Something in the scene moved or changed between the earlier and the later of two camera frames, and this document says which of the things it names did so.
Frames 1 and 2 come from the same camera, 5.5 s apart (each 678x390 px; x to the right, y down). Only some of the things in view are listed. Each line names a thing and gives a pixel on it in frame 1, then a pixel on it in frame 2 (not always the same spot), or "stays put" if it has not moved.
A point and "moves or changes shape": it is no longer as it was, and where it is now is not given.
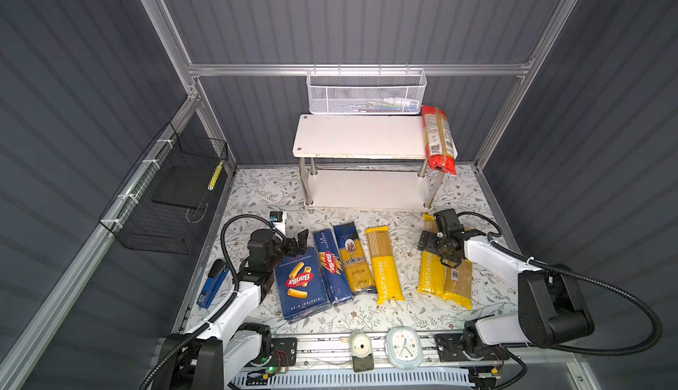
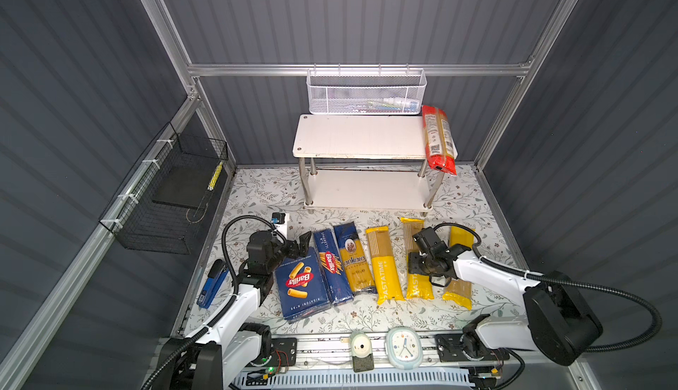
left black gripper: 290,250 stays put
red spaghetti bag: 440,149 stays put
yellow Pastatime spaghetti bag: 387,281 stays put
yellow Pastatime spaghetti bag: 433,273 moves or changes shape
